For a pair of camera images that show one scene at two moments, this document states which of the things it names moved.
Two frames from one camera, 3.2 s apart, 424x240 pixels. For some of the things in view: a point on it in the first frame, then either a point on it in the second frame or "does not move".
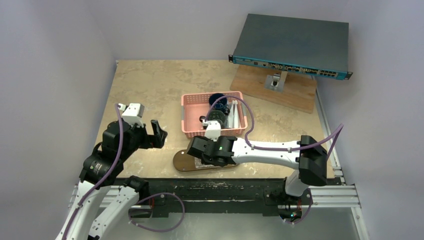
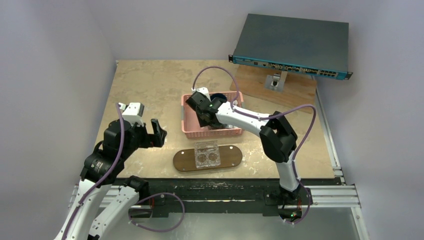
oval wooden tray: x=183 y=161 does not move
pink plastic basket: x=194 y=106 does not move
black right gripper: x=196 y=147 → x=205 y=120
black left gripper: x=151 y=140 does not move
